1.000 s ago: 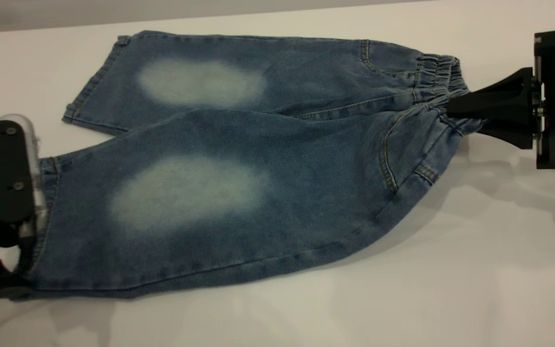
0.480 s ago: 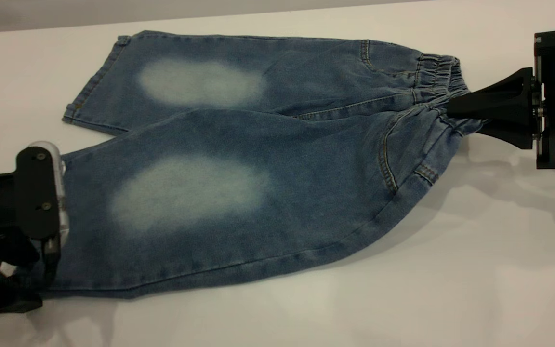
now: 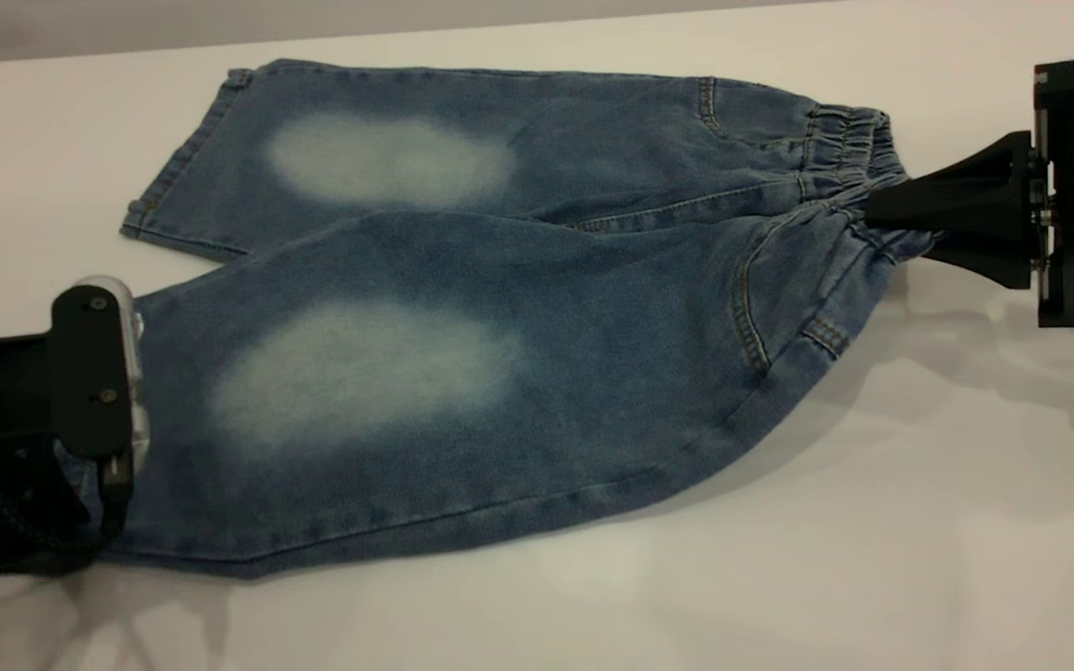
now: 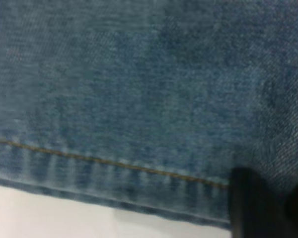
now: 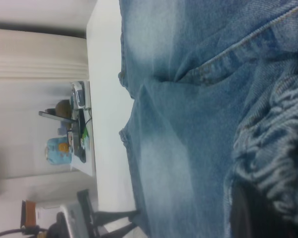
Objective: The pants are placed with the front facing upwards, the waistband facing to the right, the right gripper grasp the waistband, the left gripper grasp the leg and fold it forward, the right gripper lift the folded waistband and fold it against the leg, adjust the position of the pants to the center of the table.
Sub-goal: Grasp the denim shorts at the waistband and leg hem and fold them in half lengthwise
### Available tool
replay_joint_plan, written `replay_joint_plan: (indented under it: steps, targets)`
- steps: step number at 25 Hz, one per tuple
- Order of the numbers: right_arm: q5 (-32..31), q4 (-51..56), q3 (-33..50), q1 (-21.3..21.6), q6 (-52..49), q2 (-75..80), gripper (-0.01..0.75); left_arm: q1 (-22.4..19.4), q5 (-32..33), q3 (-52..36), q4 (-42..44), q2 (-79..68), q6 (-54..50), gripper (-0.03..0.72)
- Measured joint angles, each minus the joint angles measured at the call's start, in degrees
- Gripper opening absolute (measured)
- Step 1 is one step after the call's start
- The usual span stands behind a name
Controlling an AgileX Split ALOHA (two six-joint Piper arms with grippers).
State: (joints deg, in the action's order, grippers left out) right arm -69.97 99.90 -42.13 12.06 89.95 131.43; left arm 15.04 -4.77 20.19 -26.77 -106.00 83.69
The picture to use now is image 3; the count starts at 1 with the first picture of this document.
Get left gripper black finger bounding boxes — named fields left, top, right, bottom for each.
left=99, top=454, right=135, bottom=539

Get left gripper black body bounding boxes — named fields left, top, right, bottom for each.
left=0, top=331, right=105, bottom=575

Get black left camera mount plate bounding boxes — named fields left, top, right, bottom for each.
left=48, top=284, right=137, bottom=459

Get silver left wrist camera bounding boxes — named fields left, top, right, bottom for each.
left=71, top=275, right=152, bottom=476

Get right gripper white-marked black finger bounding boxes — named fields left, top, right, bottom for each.
left=929, top=232, right=1035, bottom=291

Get blue denim shorts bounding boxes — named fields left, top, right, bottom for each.
left=57, top=59, right=939, bottom=581

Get right gripper plain black finger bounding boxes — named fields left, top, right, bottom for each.
left=865, top=130, right=1035, bottom=234

